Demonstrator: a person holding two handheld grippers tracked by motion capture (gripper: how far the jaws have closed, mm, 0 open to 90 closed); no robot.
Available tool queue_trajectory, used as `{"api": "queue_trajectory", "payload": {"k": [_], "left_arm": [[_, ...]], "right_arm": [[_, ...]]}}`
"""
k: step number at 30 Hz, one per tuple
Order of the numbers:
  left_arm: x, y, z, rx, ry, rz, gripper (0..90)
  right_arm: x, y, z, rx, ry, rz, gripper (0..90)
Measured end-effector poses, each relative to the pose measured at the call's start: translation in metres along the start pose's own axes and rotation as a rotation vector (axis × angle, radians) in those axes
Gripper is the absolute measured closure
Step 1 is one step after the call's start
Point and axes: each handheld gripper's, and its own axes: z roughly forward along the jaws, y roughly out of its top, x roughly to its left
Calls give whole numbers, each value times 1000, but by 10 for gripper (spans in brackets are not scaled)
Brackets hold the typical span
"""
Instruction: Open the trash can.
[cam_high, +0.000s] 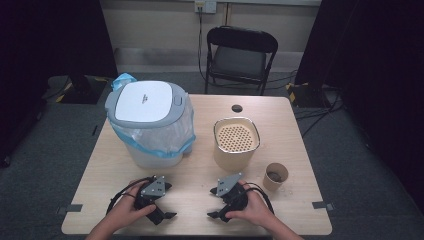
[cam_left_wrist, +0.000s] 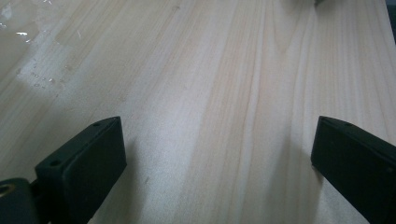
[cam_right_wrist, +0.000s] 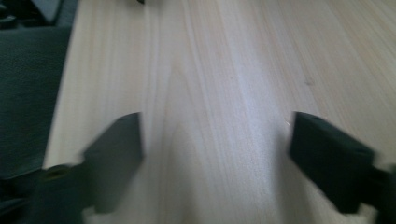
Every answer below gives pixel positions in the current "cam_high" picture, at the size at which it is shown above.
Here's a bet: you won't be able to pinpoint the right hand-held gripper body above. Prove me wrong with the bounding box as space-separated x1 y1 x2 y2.
215 171 250 215

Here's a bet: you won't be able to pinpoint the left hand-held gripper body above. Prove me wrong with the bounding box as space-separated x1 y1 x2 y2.
134 175 168 218

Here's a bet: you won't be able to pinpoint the beige strainer container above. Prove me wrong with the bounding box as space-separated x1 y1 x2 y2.
213 116 261 172

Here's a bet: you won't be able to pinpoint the brown paper cup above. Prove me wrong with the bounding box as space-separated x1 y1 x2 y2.
262 162 290 193

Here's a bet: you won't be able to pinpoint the person's right hand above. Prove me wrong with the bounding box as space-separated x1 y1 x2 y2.
225 180 272 228

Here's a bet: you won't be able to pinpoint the person's left hand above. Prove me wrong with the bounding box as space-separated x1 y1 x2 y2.
105 180 158 232

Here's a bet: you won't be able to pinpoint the grey white trash can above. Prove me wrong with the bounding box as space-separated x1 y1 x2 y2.
104 79 197 170

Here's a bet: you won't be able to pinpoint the clear blue-trimmed trash bag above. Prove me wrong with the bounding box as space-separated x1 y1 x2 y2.
109 72 197 160

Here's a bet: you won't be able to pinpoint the grey tape strip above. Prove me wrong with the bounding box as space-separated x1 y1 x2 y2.
311 200 336 212
56 203 84 215

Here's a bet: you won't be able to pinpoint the white trash can lid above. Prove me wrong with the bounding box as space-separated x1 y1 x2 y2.
114 80 175 123

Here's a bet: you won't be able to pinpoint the black stand base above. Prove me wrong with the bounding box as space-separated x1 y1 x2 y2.
56 73 109 105
285 81 334 108

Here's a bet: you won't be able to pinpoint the black folding chair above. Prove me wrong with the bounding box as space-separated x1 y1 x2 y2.
204 25 279 96

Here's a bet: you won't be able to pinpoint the black curtain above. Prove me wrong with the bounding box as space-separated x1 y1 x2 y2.
0 0 118 168
294 0 424 204

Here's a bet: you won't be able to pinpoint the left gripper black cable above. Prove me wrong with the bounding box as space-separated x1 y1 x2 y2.
105 176 155 215

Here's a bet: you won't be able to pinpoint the black floor cables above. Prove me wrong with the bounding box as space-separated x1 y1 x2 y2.
293 89 346 138

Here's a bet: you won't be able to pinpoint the white wall socket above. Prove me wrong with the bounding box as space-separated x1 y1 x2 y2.
194 0 218 15

